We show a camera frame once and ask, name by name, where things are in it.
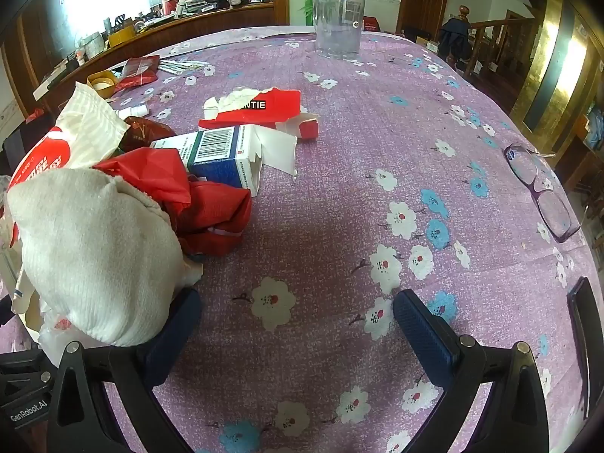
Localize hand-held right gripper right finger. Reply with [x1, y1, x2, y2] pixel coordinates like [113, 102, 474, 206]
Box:
[393, 288, 551, 453]

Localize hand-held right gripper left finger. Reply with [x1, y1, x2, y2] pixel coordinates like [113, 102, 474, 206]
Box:
[46, 288, 203, 453]

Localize white cloth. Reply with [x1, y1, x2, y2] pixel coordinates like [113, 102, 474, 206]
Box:
[7, 167, 205, 347]

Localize red snack packet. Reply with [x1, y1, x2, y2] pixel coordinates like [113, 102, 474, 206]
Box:
[118, 117, 177, 153]

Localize black smartphone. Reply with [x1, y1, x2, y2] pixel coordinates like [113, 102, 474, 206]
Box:
[566, 276, 598, 430]

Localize floral purple tablecloth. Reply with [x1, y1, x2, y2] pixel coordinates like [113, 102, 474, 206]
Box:
[0, 26, 604, 453]

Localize white blue medicine carton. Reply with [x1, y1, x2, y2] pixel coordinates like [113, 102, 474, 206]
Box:
[150, 124, 299, 198]

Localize purple eyeglasses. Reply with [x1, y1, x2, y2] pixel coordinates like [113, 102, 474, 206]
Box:
[502, 144, 588, 245]

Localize white red plastic bag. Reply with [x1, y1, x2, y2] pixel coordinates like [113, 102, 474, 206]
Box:
[7, 81, 129, 194]

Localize torn red cigarette box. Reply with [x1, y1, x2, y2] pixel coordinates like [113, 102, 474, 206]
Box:
[198, 86, 322, 142]

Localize red foil packet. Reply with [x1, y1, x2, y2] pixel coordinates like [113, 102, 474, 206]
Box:
[113, 55, 161, 95]

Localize paper wrapped chopsticks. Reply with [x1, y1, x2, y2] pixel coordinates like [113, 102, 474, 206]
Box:
[158, 59, 208, 75]

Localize yellow tape roll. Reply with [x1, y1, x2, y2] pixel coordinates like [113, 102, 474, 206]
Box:
[86, 70, 119, 101]

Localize wooden counter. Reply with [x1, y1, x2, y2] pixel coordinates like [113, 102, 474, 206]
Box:
[19, 2, 277, 105]

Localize dark jacket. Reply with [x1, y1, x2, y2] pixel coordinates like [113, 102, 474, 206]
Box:
[436, 18, 473, 60]

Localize wooden staircase railing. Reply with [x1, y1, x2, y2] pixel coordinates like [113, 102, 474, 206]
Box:
[455, 5, 539, 100]

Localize clear glass cup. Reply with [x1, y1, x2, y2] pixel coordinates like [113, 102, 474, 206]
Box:
[313, 0, 367, 60]

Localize wooden door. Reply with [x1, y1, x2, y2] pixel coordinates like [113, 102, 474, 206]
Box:
[396, 0, 452, 41]

